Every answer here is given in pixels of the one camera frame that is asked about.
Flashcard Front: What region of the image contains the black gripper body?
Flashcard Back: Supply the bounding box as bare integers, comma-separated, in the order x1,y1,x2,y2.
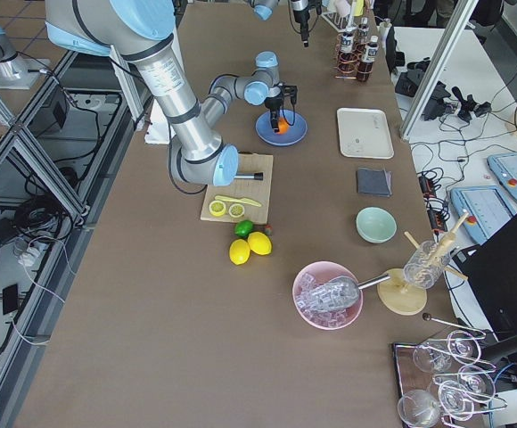
264,93,283,117
289,0,310,31

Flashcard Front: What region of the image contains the orange fruit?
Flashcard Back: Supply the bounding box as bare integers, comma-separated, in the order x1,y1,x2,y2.
274,117,290,135

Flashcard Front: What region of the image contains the blue plate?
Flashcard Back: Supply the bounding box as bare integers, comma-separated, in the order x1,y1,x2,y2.
255,109,308,147

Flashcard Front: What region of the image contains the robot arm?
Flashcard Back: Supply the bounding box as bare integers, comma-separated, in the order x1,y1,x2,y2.
248,0,318,47
45,1,282,186

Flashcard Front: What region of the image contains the cup rack with cups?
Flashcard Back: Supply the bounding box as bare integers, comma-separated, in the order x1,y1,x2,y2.
322,0,372,33

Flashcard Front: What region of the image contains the tea bottle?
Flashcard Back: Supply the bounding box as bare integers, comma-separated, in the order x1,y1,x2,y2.
337,26,357,72
356,16,370,52
356,36,379,82

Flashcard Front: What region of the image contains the steel muddler black tip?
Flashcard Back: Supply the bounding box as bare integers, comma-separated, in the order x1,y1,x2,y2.
234,172,264,181

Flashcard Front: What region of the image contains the wooden cutting board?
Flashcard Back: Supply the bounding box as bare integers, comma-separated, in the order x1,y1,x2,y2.
200,153,274,225

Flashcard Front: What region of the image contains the cream rabbit tray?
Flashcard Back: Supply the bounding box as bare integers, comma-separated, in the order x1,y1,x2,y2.
336,107,394,160

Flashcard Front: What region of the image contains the yellow plastic knife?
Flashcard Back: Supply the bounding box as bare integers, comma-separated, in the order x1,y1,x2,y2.
214,194,262,207

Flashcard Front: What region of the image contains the lemon slice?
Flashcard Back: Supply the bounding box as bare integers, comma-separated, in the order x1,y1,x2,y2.
227,202,245,218
208,200,227,218

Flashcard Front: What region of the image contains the green lime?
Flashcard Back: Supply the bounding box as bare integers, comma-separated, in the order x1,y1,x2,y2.
234,219,254,239

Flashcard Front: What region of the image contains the grey folded cloth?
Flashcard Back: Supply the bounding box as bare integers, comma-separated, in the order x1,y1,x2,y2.
357,168,392,197

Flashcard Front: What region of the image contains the yellow lemon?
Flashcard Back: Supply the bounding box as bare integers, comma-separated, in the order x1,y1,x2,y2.
229,239,250,266
247,232,272,256

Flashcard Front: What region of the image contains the mint green bowl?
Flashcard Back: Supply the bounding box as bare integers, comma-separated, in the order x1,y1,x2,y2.
356,207,398,243

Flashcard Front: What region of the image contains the pink bowl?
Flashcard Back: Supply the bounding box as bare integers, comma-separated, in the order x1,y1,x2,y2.
291,261,364,331

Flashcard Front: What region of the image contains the metal ice scoop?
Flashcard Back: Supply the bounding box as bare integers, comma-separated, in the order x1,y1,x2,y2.
324,274,390,310

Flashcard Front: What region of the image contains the clear ice cubes pile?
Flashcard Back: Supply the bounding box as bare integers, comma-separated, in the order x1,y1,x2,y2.
294,273,362,329

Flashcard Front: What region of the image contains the clear glass mug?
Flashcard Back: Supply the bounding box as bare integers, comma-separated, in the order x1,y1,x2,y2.
403,241,450,290

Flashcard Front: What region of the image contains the wooden glass stand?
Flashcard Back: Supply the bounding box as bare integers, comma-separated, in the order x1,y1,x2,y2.
377,210,468,316

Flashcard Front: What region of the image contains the wine glass rack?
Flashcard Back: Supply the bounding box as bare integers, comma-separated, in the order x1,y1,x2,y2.
397,328,507,427

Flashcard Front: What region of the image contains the copper wire bottle rack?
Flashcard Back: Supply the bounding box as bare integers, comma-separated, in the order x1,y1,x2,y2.
334,31,371,82

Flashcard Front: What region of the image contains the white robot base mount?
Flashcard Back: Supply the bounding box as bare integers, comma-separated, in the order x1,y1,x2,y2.
144,101,170,144

